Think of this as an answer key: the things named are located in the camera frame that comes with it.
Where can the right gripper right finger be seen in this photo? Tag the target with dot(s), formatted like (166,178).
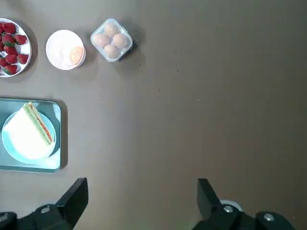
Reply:
(216,215)

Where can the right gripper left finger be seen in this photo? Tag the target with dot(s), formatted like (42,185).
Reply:
(60,215)

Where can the triangular sandwich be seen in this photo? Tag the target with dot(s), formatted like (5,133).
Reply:
(26,136)

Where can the grey-green serving tray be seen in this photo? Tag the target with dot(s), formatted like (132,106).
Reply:
(4,166)

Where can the pale blue plate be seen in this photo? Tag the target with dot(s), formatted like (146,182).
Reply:
(5,143)

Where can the white strawberry plate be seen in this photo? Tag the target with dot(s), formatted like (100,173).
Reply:
(26,48)

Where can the red strawberry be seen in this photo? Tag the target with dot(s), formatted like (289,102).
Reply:
(9,28)
(10,69)
(8,39)
(20,39)
(22,58)
(10,50)

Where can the pale orange egg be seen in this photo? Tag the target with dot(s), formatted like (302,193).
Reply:
(76,54)

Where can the brown egg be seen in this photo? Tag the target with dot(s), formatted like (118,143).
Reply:
(109,28)
(119,39)
(111,50)
(100,39)

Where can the clear plastic egg box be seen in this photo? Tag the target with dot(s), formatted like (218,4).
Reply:
(123,31)

